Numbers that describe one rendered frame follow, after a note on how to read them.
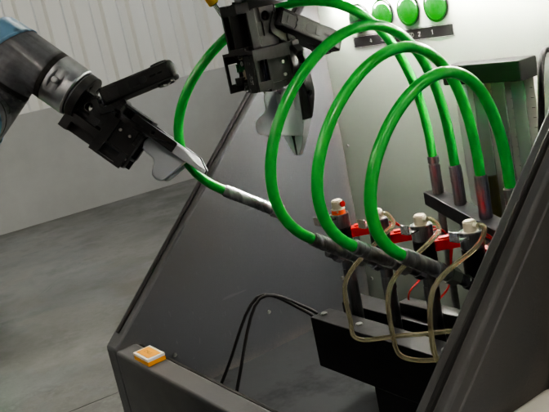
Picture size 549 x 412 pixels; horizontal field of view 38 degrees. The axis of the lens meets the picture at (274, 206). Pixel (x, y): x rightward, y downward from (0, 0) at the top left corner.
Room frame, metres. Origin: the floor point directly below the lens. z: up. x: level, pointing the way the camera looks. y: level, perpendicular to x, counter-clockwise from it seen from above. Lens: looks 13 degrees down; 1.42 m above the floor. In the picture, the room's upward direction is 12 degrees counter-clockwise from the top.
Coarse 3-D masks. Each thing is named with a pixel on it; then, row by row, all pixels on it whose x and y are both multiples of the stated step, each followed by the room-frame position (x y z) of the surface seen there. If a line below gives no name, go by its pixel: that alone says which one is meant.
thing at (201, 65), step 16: (288, 0) 1.16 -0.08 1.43; (304, 0) 1.16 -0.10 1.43; (320, 0) 1.17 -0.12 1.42; (336, 0) 1.17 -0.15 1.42; (368, 16) 1.18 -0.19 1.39; (208, 48) 1.14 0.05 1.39; (208, 64) 1.14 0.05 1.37; (400, 64) 1.19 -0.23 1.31; (192, 80) 1.13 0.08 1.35; (416, 96) 1.19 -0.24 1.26; (176, 112) 1.13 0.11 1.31; (176, 128) 1.12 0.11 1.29; (432, 144) 1.19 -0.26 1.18; (432, 160) 1.19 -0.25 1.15
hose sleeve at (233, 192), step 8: (224, 192) 1.13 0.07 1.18; (232, 192) 1.13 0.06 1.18; (240, 192) 1.14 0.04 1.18; (240, 200) 1.13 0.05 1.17; (248, 200) 1.14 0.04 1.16; (256, 200) 1.14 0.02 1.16; (264, 200) 1.14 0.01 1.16; (256, 208) 1.14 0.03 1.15; (264, 208) 1.14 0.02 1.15; (272, 208) 1.14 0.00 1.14
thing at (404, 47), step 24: (384, 48) 0.94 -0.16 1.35; (408, 48) 0.96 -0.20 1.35; (432, 48) 0.99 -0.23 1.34; (360, 72) 0.92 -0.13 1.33; (336, 96) 0.91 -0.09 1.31; (456, 96) 1.01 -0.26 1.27; (336, 120) 0.89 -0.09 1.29; (312, 168) 0.88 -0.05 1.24; (480, 168) 1.01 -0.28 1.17; (312, 192) 0.87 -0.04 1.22; (480, 192) 1.01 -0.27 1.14; (480, 216) 1.02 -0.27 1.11; (336, 240) 0.88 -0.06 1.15; (384, 264) 0.91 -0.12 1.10
